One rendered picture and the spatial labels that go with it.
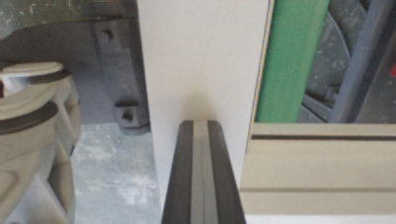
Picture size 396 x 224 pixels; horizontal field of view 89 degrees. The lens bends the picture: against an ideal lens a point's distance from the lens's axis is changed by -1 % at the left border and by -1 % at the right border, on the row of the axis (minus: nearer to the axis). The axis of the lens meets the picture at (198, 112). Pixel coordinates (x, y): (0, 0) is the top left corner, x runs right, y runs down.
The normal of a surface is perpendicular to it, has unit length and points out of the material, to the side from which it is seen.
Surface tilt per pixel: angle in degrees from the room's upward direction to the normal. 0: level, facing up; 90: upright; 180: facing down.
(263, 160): 90
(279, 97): 0
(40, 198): 11
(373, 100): 0
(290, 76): 0
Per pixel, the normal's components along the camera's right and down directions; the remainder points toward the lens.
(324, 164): 0.02, -0.88
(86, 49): 0.00, 0.47
